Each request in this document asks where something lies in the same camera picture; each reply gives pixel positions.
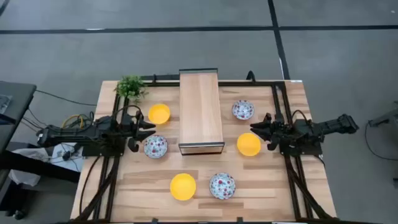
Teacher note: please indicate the black aluminium table frame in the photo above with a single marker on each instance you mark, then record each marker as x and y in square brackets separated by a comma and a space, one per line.
[248, 83]

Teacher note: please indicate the black desk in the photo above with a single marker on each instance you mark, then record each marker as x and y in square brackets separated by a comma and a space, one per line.
[15, 102]

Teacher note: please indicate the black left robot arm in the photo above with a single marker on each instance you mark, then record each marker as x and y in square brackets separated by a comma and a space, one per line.
[77, 133]

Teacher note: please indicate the green potted plant white pot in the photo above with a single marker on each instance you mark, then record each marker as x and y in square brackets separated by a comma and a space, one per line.
[130, 87]

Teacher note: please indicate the grey metal stand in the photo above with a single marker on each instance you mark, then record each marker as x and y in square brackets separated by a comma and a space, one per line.
[385, 118]

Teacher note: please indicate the red bowl with floral inside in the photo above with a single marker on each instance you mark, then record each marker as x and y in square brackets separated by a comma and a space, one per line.
[243, 109]
[222, 186]
[155, 147]

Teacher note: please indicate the yellow plastic mini bowl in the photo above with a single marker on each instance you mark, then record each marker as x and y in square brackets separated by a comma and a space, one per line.
[248, 144]
[159, 114]
[183, 186]

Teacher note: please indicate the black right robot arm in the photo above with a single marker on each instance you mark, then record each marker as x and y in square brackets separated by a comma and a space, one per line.
[326, 126]

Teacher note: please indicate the white plastic bag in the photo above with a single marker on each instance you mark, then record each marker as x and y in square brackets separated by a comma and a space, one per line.
[23, 177]

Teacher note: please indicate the white box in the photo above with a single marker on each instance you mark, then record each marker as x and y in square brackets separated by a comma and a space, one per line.
[62, 158]

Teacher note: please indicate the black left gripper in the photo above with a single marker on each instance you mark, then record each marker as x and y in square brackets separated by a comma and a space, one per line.
[130, 127]

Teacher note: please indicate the wooden shelf with black frame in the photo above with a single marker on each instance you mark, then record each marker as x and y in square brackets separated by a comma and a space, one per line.
[200, 109]

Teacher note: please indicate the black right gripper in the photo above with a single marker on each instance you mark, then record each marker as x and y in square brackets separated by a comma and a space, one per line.
[280, 130]

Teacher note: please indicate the black bench beam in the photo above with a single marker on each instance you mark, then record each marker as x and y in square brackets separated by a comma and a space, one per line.
[37, 166]

